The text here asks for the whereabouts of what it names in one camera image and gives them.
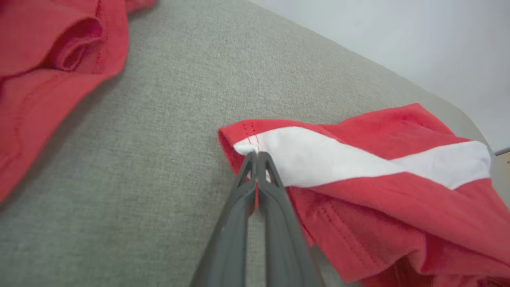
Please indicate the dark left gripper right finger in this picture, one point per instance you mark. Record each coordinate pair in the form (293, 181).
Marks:
(285, 247)

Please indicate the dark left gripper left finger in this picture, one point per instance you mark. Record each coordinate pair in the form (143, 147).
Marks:
(227, 247)

